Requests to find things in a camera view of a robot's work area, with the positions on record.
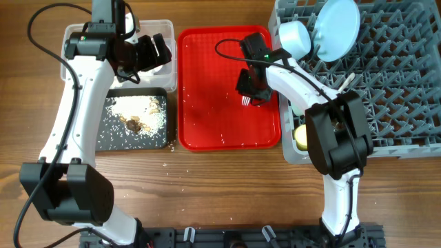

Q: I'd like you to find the white plastic fork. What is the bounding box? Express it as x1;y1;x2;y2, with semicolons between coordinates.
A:
241;96;251;106

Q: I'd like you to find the white napkin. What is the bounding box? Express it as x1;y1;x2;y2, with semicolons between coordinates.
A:
148;65;166;75

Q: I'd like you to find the light blue bowl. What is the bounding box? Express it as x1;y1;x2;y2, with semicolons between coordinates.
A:
279;21;311;61

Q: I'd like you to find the yellow plastic cup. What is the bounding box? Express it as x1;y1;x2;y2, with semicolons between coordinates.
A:
294;124;307;151

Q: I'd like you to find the white plastic spoon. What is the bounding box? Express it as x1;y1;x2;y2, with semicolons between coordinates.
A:
338;72;356;92

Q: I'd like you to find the light blue plate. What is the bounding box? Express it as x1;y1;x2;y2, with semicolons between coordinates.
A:
313;0;360;62

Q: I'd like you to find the mint green bowl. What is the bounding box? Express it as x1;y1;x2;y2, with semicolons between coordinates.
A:
291;103;304;116

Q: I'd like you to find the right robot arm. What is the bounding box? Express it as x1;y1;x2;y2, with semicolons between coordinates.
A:
236;33;373;247

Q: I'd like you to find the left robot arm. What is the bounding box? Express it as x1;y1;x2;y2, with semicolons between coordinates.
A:
19;1;172;247

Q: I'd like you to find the grey dishwasher rack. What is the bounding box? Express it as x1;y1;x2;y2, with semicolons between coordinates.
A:
268;0;441;165

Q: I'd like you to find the clear plastic bin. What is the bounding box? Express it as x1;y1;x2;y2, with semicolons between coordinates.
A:
68;19;177;92

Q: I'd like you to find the red serving tray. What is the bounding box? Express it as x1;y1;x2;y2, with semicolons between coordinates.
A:
177;25;281;152

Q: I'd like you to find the food scraps and rice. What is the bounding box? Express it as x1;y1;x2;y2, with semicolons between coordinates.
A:
96;95;167;149

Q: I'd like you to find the black plastic bin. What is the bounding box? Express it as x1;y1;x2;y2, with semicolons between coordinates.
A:
92;87;169;152

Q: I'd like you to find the black mounting rail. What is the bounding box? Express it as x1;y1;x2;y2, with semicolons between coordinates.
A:
79;224;387;248

